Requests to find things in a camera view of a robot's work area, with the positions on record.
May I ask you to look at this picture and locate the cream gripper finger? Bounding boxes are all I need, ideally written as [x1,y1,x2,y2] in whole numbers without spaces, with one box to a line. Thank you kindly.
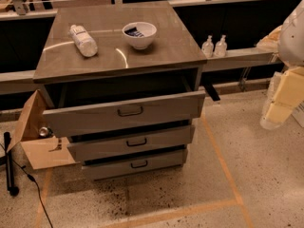
[264,103,293,124]
[273,66,304,108]

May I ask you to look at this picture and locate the white ceramic bowl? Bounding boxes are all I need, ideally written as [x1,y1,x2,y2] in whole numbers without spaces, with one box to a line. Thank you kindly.
[122,22,158,49]

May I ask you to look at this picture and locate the blue rxbar blueberry packet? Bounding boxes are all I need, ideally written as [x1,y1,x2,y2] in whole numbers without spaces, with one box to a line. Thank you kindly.
[124,27,143,37]

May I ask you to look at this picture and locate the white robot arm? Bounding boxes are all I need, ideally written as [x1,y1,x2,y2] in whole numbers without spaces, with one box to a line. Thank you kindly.
[261,0,304,128]

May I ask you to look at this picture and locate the white printed cardboard box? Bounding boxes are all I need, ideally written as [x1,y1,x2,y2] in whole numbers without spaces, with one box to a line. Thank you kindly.
[293,102,304,127]

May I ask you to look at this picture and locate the right clear sanitizer bottle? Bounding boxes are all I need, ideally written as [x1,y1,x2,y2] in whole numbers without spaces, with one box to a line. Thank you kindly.
[214,35,227,57]

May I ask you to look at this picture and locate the clear sanitizer bottle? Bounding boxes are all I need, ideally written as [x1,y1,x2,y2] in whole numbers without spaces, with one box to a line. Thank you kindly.
[201,35,214,58]
[214,35,227,57]

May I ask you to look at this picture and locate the left clear sanitizer bottle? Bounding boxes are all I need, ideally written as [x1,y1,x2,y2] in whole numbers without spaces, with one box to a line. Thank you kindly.
[201,35,214,58]

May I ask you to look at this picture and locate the grey drawer cabinet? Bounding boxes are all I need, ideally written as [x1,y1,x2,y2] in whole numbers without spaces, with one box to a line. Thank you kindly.
[34,1,206,167]

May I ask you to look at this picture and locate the bottom grey drawer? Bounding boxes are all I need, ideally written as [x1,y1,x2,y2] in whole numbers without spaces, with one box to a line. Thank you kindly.
[82,148,187,180]

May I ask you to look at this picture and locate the grey drawer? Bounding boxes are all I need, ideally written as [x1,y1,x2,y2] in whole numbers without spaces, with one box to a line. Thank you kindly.
[43,91,205,137]
[67,124,195,162]
[82,148,187,180]

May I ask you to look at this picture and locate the clear plastic water bottle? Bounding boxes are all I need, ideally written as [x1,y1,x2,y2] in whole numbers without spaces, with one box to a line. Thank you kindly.
[69,25,98,57]

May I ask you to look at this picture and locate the middle grey drawer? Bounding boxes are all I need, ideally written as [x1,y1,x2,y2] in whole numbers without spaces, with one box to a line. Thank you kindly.
[67,124,195,162]

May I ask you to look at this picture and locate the top grey drawer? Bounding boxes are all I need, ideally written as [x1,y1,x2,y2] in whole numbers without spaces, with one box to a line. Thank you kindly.
[43,91,205,137]

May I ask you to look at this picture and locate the silver can in box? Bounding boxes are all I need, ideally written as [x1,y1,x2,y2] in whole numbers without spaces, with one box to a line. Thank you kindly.
[39,127,50,138]

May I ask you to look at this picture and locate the open brown cardboard box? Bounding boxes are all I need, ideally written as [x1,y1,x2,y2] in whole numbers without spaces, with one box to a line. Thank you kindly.
[8,90,76,169]

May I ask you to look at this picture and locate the black rod stand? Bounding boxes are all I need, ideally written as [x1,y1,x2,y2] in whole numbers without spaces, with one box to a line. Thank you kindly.
[4,132,19,197]

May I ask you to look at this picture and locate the black floor cable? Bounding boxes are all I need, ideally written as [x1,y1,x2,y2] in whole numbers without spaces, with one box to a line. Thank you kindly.
[0,142,54,228]

